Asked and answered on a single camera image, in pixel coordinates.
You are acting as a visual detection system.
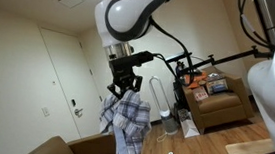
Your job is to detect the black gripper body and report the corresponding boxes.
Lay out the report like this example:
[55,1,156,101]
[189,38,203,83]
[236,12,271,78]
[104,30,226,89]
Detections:
[107,58,140,88]

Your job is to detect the checkered shirt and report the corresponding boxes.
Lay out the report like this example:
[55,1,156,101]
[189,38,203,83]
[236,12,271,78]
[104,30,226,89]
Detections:
[95,87,155,154]

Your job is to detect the white paper bag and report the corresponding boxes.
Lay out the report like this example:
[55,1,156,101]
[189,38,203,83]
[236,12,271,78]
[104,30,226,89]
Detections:
[175,108,203,141]

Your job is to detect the black shelf rack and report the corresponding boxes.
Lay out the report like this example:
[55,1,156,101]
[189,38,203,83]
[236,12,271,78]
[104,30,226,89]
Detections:
[169,61,193,122]

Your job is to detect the white tower fan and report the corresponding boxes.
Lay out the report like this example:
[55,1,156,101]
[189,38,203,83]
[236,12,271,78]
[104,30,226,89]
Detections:
[144,75,184,137]

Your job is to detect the white door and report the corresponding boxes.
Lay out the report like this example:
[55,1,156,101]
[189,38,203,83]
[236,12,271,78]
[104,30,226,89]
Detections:
[29,26,112,142]

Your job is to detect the orange box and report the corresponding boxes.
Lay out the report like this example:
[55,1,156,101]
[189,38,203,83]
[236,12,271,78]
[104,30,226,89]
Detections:
[183,69,209,91]

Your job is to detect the red and white package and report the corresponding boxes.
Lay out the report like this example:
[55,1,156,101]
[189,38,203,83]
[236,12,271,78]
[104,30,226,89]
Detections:
[191,85,210,103]

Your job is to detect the brown leather sofa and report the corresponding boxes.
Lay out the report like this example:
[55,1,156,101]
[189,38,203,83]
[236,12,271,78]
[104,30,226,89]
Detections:
[23,125,120,154]

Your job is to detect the blue printed box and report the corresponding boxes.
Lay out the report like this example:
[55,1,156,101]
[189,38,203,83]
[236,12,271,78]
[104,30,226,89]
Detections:
[205,76,231,96]

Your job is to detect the brown leather armchair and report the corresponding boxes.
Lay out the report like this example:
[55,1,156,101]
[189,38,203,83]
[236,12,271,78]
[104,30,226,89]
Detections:
[178,64,259,138]

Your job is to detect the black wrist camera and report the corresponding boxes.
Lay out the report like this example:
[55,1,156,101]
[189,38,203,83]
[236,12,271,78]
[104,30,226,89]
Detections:
[121,49,156,69]

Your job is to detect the silver door handle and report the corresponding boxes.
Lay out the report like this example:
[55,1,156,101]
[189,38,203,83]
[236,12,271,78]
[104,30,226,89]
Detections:
[69,98,85,118]

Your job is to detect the black stereo camera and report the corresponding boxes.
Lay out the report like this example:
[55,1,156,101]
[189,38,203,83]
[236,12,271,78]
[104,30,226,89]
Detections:
[164,52,186,65]

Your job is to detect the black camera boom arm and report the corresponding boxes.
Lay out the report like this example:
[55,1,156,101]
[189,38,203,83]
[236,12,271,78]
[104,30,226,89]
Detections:
[177,39,275,85]

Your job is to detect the dark metal window frame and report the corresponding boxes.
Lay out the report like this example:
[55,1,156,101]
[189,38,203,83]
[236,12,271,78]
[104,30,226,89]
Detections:
[249,0,275,45]

